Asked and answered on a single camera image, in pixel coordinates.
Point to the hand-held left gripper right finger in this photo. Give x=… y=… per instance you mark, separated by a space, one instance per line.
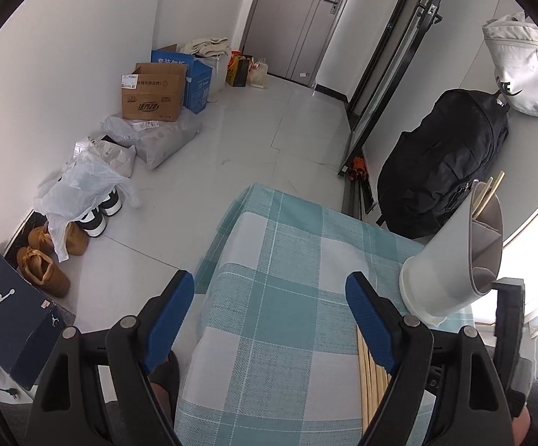
x=371 y=320

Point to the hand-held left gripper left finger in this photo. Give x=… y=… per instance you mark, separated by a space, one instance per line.
x=171 y=316

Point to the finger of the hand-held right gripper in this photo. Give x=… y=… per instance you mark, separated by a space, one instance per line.
x=508 y=330

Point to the row of wooden chopsticks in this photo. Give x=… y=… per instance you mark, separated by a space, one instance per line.
x=373 y=395

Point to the white utensil holder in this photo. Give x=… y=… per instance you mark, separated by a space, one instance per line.
x=441 y=278

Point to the light wooden chopstick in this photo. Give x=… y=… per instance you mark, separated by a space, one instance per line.
x=493 y=193
x=481 y=197

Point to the teal white checked tablecloth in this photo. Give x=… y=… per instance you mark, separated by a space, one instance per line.
x=269 y=288

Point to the brown shoe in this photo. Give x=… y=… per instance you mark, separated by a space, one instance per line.
x=76 y=241
x=46 y=272

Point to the black white sneaker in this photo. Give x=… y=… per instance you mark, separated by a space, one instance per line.
x=93 y=223
x=113 y=202

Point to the orange object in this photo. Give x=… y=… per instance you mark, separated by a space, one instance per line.
x=358 y=168

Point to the translucent plastic bag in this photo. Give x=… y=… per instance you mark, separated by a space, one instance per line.
x=83 y=190

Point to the dark blue shoe box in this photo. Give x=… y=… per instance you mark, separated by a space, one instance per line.
x=13 y=320

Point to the black backpack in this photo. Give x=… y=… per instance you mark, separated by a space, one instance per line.
x=436 y=162

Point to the white parcel bag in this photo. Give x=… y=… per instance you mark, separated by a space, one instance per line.
x=111 y=155

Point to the grey parcel bag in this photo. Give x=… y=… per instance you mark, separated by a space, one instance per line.
x=167 y=141

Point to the power plug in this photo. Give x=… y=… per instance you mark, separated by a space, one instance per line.
x=12 y=394

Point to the brown cardboard box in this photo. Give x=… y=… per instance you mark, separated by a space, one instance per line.
x=153 y=97

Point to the blue cardboard box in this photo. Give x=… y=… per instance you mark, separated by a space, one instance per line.
x=199 y=88

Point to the white plastic container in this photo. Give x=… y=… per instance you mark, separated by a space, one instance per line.
x=219 y=76

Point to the yellow black bag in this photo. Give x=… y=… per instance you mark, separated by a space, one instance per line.
x=239 y=72

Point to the clear plastic bag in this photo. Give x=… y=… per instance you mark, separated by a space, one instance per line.
x=259 y=73

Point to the dark-framed glass door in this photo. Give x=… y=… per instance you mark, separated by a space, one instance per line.
x=389 y=55

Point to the white folded cloth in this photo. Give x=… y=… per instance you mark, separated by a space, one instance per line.
x=206 y=47

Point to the grey door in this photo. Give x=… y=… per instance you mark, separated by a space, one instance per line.
x=287 y=18

